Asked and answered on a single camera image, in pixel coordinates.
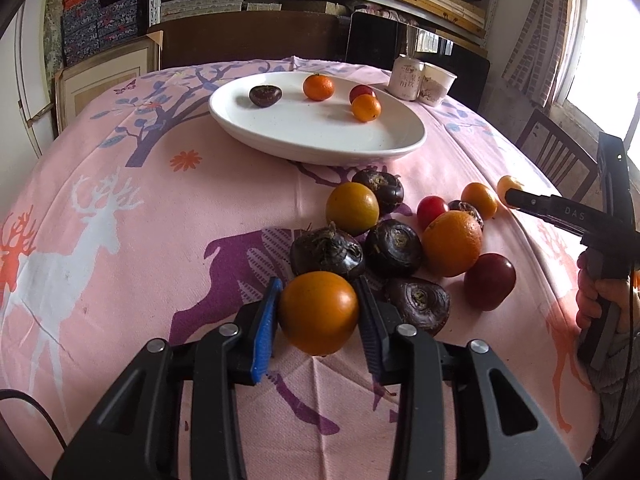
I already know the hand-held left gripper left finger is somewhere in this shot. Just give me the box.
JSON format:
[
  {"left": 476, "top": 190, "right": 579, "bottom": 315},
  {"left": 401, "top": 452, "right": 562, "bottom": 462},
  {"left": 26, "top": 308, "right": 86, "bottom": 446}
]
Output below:
[{"left": 52, "top": 276, "right": 286, "bottom": 480}]

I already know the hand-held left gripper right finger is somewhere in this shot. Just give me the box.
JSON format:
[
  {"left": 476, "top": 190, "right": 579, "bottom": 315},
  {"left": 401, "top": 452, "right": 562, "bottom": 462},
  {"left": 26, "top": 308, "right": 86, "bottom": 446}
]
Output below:
[{"left": 352, "top": 276, "right": 583, "bottom": 480}]

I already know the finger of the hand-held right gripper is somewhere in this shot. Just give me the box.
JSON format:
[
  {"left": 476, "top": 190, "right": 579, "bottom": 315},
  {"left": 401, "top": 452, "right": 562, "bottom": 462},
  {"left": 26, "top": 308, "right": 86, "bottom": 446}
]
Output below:
[{"left": 504, "top": 187, "right": 609, "bottom": 235}]

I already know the yellow cherry tomato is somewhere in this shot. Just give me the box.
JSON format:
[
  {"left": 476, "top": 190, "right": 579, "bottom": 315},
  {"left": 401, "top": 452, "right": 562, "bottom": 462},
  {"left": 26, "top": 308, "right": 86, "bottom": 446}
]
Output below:
[{"left": 497, "top": 175, "right": 526, "bottom": 208}]

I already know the orange yellow tomato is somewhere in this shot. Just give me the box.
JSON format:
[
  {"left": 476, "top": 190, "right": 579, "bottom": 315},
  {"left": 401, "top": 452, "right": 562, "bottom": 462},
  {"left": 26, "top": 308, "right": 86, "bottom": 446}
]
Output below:
[{"left": 278, "top": 271, "right": 360, "bottom": 356}]

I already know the dark water chestnut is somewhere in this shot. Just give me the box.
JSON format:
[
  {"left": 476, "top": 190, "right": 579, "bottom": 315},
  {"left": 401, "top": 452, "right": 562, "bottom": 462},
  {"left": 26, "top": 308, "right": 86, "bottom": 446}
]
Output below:
[
  {"left": 249, "top": 85, "right": 282, "bottom": 108},
  {"left": 363, "top": 219, "right": 425, "bottom": 277},
  {"left": 290, "top": 222, "right": 366, "bottom": 281},
  {"left": 384, "top": 276, "right": 451, "bottom": 337},
  {"left": 351, "top": 169, "right": 405, "bottom": 215},
  {"left": 447, "top": 200, "right": 485, "bottom": 231}
]

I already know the orange cherry tomato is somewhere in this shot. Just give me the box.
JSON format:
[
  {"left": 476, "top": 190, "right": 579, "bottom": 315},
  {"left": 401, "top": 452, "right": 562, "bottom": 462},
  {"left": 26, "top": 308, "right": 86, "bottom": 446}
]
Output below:
[{"left": 460, "top": 182, "right": 499, "bottom": 221}]

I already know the dark red tomato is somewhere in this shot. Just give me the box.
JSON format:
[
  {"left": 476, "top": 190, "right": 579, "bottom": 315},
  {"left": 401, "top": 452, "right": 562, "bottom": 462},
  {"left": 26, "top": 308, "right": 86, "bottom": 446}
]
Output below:
[{"left": 463, "top": 253, "right": 517, "bottom": 312}]

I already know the large orange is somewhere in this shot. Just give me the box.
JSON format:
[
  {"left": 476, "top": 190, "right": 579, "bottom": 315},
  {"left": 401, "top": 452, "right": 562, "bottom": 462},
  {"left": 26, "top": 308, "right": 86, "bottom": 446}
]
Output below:
[{"left": 421, "top": 210, "right": 484, "bottom": 278}]

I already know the yellow green tomato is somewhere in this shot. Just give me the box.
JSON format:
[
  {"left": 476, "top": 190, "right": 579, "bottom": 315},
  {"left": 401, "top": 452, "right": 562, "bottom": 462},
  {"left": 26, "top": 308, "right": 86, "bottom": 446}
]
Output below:
[{"left": 326, "top": 182, "right": 380, "bottom": 236}]

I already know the small orange kumquat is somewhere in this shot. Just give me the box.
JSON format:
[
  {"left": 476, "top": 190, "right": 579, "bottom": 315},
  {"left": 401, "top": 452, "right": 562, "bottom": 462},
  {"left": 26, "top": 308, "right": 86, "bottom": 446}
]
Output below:
[{"left": 351, "top": 94, "right": 382, "bottom": 123}]

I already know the white oval plate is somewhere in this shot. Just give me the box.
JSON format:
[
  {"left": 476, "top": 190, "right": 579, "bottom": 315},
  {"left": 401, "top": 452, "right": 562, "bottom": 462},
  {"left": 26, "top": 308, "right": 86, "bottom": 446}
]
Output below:
[{"left": 208, "top": 71, "right": 427, "bottom": 166}]

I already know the mandarin with stem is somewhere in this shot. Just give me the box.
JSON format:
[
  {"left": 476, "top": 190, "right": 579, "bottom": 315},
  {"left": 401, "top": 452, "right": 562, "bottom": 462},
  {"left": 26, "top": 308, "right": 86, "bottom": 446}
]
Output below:
[{"left": 302, "top": 73, "right": 335, "bottom": 102}]

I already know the person's right hand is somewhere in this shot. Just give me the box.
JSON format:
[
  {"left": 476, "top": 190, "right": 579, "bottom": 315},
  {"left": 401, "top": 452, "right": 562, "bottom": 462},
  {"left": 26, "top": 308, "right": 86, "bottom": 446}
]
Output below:
[{"left": 576, "top": 251, "right": 640, "bottom": 333}]

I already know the dark wooden chair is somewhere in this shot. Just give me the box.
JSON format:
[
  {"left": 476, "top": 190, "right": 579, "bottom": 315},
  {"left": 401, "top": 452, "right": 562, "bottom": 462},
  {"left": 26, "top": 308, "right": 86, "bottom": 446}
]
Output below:
[{"left": 517, "top": 108, "right": 598, "bottom": 196}]

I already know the pink printed tablecloth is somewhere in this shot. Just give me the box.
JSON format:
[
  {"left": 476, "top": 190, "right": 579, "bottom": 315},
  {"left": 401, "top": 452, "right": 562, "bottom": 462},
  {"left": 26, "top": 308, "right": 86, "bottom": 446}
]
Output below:
[{"left": 0, "top": 57, "right": 601, "bottom": 480}]

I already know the white paper cup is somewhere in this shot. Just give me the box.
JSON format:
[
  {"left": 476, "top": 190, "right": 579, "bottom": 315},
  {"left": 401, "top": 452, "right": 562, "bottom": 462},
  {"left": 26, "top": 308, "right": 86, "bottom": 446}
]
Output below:
[{"left": 417, "top": 63, "right": 458, "bottom": 107}]

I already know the window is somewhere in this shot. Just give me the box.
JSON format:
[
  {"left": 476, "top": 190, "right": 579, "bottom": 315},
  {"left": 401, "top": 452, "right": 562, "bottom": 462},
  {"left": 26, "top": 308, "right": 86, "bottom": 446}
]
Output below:
[{"left": 555, "top": 0, "right": 640, "bottom": 121}]

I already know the patterned curtain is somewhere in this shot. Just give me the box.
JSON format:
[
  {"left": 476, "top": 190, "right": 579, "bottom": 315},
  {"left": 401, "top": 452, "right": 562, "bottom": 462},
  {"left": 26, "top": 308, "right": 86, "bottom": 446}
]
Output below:
[{"left": 502, "top": 0, "right": 583, "bottom": 108}]

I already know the white drink can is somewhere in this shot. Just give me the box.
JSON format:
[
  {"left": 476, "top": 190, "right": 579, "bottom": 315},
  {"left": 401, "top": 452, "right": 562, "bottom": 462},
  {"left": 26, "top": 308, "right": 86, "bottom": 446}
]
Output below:
[{"left": 389, "top": 54, "right": 426, "bottom": 102}]

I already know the black glossy board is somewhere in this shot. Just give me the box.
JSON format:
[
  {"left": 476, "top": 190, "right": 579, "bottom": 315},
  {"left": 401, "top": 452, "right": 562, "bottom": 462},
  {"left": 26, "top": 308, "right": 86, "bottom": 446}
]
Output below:
[{"left": 345, "top": 10, "right": 491, "bottom": 111}]

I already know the brown wooden board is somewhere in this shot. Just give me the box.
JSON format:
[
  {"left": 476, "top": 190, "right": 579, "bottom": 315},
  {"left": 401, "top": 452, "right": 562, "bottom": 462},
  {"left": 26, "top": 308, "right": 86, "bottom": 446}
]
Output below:
[{"left": 159, "top": 11, "right": 351, "bottom": 71}]

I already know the framed picture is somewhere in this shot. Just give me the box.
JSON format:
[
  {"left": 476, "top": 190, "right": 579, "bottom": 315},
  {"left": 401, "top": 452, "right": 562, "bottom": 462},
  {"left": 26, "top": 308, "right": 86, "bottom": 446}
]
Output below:
[{"left": 55, "top": 35, "right": 162, "bottom": 133}]

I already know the white door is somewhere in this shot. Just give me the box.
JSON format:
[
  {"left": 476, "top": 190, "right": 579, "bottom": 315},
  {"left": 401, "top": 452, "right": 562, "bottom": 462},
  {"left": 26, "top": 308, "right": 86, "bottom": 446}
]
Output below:
[{"left": 15, "top": 5, "right": 57, "bottom": 157}]

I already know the stack of blue patterned boxes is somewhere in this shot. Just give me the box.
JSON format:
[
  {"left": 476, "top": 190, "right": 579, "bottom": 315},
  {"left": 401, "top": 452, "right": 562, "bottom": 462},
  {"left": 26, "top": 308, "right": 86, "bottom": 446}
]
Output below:
[{"left": 61, "top": 0, "right": 138, "bottom": 66}]

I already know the black cable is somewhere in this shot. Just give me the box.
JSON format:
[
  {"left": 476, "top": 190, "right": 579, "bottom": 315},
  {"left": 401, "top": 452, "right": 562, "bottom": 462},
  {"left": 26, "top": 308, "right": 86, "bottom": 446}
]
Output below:
[{"left": 0, "top": 389, "right": 68, "bottom": 448}]

